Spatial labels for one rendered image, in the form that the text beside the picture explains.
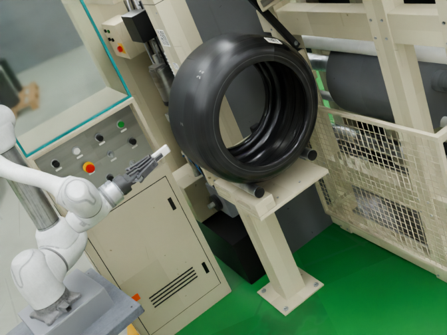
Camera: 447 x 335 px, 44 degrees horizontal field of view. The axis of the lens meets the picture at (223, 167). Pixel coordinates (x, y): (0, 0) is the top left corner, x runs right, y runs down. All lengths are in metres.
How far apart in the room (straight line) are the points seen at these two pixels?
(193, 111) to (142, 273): 1.17
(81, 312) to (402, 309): 1.45
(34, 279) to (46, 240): 0.19
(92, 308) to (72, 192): 0.74
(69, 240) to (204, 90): 0.92
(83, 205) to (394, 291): 1.66
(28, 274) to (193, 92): 0.97
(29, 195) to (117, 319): 0.62
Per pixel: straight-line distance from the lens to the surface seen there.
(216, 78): 1.99
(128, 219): 2.78
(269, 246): 2.81
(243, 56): 2.03
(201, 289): 3.12
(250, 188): 2.22
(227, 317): 3.11
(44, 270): 2.38
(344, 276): 3.05
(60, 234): 2.45
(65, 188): 1.83
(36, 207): 2.42
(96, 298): 2.42
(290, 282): 2.98
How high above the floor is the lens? 2.03
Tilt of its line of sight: 27 degrees down
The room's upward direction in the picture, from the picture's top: 24 degrees counter-clockwise
